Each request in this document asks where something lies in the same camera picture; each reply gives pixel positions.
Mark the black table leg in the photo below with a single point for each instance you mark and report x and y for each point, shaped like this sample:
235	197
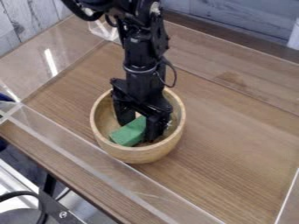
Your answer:
49	185

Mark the green rectangular block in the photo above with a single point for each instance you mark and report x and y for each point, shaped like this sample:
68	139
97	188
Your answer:
131	133

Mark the brown wooden bowl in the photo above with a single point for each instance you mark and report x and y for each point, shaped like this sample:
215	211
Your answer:
102	123

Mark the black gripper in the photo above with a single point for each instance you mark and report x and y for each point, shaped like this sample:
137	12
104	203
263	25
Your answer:
139	93

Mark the clear acrylic barrier wall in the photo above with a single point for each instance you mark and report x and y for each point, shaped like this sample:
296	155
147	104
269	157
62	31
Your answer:
232	172

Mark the clear acrylic corner bracket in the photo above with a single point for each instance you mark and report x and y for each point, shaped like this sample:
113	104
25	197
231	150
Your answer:
102	30

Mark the black metal bracket with screw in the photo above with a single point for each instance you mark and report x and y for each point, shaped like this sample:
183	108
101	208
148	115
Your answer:
56	213

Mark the blue object at left edge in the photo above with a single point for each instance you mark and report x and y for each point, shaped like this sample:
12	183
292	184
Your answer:
6	103

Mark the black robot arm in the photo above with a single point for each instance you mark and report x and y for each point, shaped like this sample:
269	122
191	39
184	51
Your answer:
139	20

